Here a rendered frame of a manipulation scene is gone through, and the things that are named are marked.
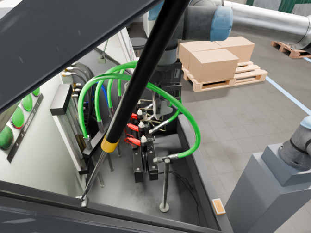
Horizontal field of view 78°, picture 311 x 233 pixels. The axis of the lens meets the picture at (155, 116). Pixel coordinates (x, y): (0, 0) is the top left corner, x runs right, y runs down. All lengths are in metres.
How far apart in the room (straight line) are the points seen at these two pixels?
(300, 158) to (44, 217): 0.99
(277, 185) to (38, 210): 1.01
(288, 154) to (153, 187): 0.64
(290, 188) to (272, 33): 0.75
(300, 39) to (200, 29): 0.33
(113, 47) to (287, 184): 1.02
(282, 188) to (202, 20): 0.89
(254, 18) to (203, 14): 0.20
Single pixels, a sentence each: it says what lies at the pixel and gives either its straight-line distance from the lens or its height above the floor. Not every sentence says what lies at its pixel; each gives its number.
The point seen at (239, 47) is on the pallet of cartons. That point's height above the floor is 0.43.
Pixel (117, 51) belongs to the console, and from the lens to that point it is 0.91.
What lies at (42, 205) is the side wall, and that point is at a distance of 0.36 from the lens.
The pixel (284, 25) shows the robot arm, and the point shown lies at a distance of 0.68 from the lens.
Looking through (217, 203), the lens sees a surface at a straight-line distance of 0.79.
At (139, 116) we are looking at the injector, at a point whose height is 1.10.
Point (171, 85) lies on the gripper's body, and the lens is 0.56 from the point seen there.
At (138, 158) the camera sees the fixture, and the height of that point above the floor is 0.98.
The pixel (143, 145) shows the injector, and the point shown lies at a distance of 0.74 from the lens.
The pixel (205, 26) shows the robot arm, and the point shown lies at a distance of 0.49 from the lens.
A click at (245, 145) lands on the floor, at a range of 2.39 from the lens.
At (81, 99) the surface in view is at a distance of 0.59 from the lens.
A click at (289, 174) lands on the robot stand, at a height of 0.89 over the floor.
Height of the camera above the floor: 1.65
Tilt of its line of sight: 41 degrees down
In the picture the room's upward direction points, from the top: straight up
